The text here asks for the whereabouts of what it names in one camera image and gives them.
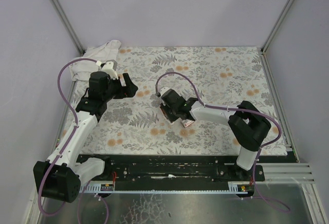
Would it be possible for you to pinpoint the red white staples box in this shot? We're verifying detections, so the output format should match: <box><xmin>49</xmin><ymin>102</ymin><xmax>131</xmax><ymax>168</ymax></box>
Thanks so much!
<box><xmin>181</xmin><ymin>120</ymin><xmax>194</xmax><ymax>128</ymax></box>

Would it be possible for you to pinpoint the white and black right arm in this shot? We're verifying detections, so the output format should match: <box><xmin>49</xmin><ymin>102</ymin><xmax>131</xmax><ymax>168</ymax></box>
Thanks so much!
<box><xmin>157</xmin><ymin>87</ymin><xmax>271</xmax><ymax>171</ymax></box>

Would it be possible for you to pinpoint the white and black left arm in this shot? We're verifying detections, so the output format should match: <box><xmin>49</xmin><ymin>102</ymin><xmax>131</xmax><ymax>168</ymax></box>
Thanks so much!
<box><xmin>33</xmin><ymin>71</ymin><xmax>138</xmax><ymax>203</ymax></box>

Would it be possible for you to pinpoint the crumpled white cloth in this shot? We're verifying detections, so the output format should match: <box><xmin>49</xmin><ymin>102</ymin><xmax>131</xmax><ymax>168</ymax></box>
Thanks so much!
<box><xmin>68</xmin><ymin>40</ymin><xmax>121</xmax><ymax>81</ymax></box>

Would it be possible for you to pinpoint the floral patterned table mat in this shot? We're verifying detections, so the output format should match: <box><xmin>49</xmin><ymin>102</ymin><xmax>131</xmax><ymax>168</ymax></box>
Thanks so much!
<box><xmin>58</xmin><ymin>45</ymin><xmax>290</xmax><ymax>157</ymax></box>

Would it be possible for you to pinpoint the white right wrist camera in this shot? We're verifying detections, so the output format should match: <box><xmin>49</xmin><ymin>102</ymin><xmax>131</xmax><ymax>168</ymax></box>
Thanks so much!
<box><xmin>160</xmin><ymin>87</ymin><xmax>170</xmax><ymax>97</ymax></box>

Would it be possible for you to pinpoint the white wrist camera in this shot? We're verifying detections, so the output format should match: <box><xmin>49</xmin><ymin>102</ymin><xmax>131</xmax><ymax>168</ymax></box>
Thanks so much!
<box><xmin>160</xmin><ymin>87</ymin><xmax>170</xmax><ymax>97</ymax></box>
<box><xmin>96</xmin><ymin>60</ymin><xmax>119</xmax><ymax>80</ymax></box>

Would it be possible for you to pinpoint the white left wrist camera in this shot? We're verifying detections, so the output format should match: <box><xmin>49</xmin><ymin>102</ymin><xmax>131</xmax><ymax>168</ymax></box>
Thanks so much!
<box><xmin>96</xmin><ymin>60</ymin><xmax>119</xmax><ymax>80</ymax></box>

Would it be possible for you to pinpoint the left aluminium frame post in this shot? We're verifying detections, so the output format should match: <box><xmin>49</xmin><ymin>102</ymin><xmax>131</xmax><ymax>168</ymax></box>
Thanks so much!
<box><xmin>50</xmin><ymin>0</ymin><xmax>85</xmax><ymax>55</ymax></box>

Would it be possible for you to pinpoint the aluminium frame post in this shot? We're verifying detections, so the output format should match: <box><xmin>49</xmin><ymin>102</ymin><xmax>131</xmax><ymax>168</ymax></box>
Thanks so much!
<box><xmin>50</xmin><ymin>0</ymin><xmax>85</xmax><ymax>55</ymax></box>
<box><xmin>260</xmin><ymin>0</ymin><xmax>295</xmax><ymax>55</ymax></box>

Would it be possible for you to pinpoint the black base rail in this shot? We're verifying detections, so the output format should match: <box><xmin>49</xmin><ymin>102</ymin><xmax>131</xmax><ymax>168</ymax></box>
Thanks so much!
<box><xmin>76</xmin><ymin>154</ymin><xmax>265</xmax><ymax>192</ymax></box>

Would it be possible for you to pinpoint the right aluminium frame post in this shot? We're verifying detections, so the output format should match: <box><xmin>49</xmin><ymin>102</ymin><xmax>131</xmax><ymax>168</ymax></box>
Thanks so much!
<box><xmin>260</xmin><ymin>0</ymin><xmax>295</xmax><ymax>55</ymax></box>

